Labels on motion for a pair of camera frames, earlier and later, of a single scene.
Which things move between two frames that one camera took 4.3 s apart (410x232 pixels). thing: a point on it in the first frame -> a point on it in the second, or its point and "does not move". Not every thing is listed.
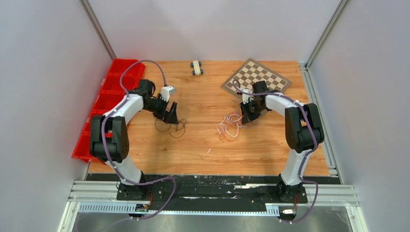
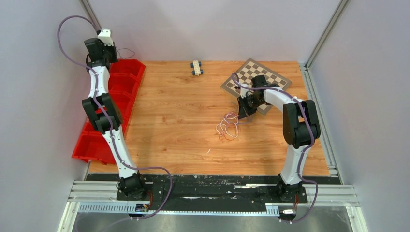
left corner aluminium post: (88, 10) does not move
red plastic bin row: (122, 78) does not move
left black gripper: (170, 117) -> (112, 49)
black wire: (176, 129) -> (125, 48)
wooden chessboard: (252, 72) does not move
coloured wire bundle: (229, 127) does not move
